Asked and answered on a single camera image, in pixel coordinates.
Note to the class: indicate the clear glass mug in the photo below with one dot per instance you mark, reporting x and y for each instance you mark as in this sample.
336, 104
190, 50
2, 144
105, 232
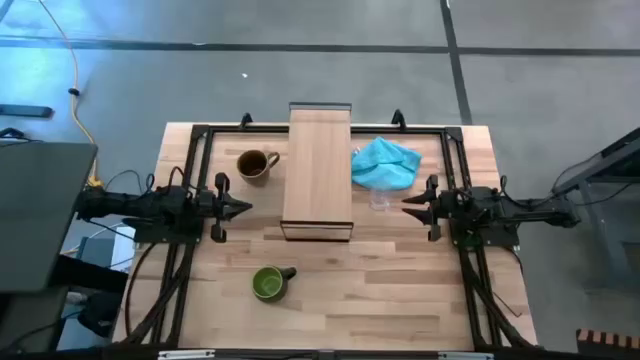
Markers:
380, 200

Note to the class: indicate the black bag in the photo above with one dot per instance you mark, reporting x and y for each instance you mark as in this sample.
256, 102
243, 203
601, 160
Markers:
100, 312

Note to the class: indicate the black frame clamp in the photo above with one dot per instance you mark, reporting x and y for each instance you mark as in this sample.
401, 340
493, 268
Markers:
398, 119
246, 120

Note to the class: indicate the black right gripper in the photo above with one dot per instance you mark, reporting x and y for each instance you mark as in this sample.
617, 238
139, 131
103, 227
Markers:
447, 207

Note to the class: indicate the black floor strip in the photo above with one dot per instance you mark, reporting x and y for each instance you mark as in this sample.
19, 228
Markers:
25, 111

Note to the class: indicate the dark grey desk top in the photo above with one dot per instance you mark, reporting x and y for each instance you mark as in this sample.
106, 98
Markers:
40, 215

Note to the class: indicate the white box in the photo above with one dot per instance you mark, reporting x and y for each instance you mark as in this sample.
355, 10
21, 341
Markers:
124, 250

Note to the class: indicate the grey metal desk frame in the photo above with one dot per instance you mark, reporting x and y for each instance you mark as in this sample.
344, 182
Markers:
600, 167

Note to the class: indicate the silver table bracket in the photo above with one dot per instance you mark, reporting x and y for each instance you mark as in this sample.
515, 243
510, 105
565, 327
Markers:
185, 354
465, 356

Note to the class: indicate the green ceramic mug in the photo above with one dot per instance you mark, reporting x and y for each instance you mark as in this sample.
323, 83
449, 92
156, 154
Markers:
270, 284

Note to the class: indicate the black aluminium table frame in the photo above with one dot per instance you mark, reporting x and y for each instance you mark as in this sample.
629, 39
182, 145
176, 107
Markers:
225, 129

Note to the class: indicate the wooden shelf black metal frame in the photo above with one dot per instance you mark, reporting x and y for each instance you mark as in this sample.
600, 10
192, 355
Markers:
317, 165

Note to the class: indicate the grey box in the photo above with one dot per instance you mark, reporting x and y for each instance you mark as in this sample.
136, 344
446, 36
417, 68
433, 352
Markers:
95, 252

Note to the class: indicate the brown ceramic mug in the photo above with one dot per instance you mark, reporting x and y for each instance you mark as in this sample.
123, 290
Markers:
252, 167

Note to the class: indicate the grey cabinet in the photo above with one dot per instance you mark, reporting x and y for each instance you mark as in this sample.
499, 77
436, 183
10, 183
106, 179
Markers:
30, 315

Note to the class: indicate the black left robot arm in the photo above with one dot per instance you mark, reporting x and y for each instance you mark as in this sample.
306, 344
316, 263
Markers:
125, 205

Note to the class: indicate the orange black striped block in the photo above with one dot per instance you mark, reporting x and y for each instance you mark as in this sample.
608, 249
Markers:
607, 342

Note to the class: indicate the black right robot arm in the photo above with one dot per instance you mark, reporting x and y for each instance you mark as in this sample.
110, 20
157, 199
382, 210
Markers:
525, 215

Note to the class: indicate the teal cloth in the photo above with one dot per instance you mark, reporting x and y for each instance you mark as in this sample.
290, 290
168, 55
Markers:
382, 162

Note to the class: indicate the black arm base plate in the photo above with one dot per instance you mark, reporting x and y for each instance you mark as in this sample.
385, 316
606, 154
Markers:
500, 237
160, 235

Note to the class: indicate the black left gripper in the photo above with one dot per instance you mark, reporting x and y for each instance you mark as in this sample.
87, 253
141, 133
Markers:
212, 206

